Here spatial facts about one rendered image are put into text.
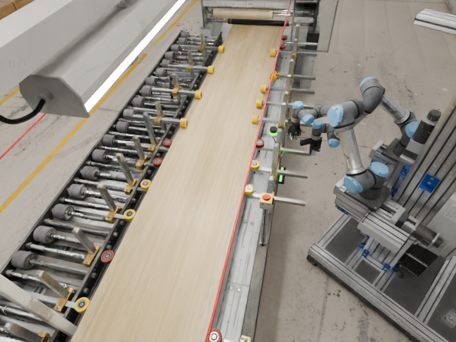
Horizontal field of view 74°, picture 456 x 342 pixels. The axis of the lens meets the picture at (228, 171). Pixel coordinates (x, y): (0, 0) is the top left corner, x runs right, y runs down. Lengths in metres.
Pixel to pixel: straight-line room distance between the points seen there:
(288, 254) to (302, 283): 0.29
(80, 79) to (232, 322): 1.75
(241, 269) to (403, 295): 1.30
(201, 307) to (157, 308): 0.25
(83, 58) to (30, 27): 0.11
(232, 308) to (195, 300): 0.35
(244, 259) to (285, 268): 0.75
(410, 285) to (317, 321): 0.77
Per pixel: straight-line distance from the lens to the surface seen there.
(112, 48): 0.69
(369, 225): 2.13
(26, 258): 2.44
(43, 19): 0.58
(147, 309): 1.89
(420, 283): 2.94
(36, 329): 2.31
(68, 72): 0.60
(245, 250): 2.26
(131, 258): 2.05
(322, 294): 2.87
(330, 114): 1.86
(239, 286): 2.15
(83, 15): 0.65
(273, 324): 2.73
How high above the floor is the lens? 2.63
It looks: 48 degrees down
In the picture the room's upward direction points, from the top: 4 degrees counter-clockwise
